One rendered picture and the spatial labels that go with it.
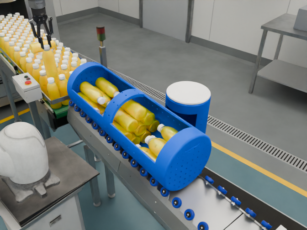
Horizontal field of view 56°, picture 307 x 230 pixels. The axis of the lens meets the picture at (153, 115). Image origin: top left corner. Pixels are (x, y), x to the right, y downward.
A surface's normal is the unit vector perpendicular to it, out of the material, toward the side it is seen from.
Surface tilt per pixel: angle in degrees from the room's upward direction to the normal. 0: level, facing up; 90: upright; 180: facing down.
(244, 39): 90
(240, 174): 0
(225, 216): 0
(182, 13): 90
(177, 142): 23
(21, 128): 10
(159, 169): 76
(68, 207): 90
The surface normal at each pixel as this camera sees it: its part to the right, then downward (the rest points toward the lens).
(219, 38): -0.68, 0.42
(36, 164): 0.77, 0.37
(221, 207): 0.01, -0.82
